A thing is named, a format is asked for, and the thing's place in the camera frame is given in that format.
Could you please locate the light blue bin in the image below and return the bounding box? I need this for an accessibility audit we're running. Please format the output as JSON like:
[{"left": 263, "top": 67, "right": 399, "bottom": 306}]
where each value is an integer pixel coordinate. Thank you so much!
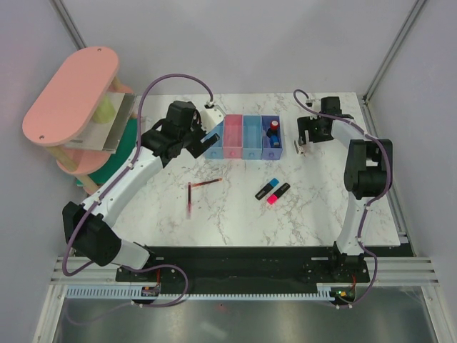
[{"left": 204, "top": 123, "right": 224, "bottom": 159}]

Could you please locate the red black stamp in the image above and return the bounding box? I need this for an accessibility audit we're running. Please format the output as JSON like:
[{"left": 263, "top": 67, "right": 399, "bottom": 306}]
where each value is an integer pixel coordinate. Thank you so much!
[{"left": 266, "top": 120, "right": 279, "bottom": 137}]

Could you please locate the blue eraser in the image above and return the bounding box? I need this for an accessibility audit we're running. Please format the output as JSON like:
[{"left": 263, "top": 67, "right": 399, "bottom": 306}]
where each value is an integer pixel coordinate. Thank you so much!
[{"left": 269, "top": 134, "right": 281, "bottom": 148}]

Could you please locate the pink bin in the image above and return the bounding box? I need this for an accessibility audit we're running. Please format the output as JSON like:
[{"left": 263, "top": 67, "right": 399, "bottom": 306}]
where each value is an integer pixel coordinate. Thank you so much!
[{"left": 223, "top": 114, "right": 243, "bottom": 159}]

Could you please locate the red pen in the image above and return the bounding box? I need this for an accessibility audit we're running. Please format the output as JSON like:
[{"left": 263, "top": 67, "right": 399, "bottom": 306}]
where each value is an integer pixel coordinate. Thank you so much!
[{"left": 187, "top": 182, "right": 192, "bottom": 219}]

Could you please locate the purple bin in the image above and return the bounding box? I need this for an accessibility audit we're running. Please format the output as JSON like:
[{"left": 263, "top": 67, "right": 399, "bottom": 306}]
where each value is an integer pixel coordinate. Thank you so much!
[{"left": 261, "top": 115, "right": 283, "bottom": 160}]

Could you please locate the dark red pencil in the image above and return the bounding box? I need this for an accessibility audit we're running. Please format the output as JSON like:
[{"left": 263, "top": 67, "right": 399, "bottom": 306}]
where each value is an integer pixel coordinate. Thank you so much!
[{"left": 191, "top": 177, "right": 222, "bottom": 188}]

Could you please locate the blue cap highlighter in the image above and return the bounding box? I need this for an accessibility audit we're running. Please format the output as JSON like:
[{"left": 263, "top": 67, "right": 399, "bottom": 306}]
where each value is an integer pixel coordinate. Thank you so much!
[{"left": 255, "top": 178, "right": 279, "bottom": 200}]

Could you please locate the pink cap highlighter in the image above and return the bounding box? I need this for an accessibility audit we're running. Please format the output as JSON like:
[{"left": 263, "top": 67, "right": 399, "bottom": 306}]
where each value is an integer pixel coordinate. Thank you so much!
[{"left": 267, "top": 183, "right": 291, "bottom": 205}]

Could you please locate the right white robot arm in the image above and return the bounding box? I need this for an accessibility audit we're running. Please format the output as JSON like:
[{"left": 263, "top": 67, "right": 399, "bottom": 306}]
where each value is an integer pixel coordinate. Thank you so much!
[{"left": 293, "top": 89, "right": 393, "bottom": 282}]

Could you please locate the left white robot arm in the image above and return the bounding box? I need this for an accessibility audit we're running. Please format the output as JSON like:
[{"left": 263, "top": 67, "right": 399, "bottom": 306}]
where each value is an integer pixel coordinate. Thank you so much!
[{"left": 62, "top": 101, "right": 225, "bottom": 281}]

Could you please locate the green box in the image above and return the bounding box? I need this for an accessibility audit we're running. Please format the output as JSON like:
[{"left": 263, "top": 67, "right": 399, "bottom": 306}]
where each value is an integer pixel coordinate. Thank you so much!
[{"left": 89, "top": 119, "right": 137, "bottom": 186}]

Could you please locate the pink wooden shelf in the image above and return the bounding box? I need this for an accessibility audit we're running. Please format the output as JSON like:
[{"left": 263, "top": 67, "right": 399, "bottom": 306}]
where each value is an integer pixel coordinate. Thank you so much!
[{"left": 22, "top": 46, "right": 136, "bottom": 194}]

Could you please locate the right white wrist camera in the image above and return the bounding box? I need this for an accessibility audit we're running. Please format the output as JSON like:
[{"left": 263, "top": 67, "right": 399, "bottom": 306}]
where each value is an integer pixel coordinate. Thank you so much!
[{"left": 306, "top": 98, "right": 321, "bottom": 108}]

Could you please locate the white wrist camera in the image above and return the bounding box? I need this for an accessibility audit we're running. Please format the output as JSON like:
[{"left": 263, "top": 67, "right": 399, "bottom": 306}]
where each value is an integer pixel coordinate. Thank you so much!
[
  {"left": 199, "top": 105, "right": 226, "bottom": 134},
  {"left": 306, "top": 98, "right": 321, "bottom": 108}
]

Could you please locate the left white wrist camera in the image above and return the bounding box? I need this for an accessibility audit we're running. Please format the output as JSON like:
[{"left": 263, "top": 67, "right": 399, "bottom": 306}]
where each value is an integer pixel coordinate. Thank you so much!
[{"left": 199, "top": 105, "right": 226, "bottom": 134}]

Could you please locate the left aluminium frame post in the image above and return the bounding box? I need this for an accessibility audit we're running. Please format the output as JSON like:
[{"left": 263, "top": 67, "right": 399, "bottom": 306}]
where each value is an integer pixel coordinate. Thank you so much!
[{"left": 49, "top": 0, "right": 86, "bottom": 50}]

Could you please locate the aluminium frame post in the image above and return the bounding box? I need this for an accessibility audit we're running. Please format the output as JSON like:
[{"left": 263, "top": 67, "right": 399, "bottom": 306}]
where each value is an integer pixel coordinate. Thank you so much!
[
  {"left": 361, "top": 0, "right": 428, "bottom": 106},
  {"left": 49, "top": 0, "right": 86, "bottom": 50}
]

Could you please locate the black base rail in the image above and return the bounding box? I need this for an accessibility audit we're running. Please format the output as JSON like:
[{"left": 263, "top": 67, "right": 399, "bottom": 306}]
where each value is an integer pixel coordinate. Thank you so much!
[{"left": 74, "top": 245, "right": 417, "bottom": 296}]

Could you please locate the right aluminium frame post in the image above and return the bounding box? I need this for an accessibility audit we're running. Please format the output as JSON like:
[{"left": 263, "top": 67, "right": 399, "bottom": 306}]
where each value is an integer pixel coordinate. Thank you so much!
[{"left": 361, "top": 0, "right": 428, "bottom": 106}]

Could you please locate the white cable duct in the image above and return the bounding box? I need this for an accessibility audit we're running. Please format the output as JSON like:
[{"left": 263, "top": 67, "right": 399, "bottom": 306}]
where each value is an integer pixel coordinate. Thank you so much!
[{"left": 66, "top": 284, "right": 336, "bottom": 301}]

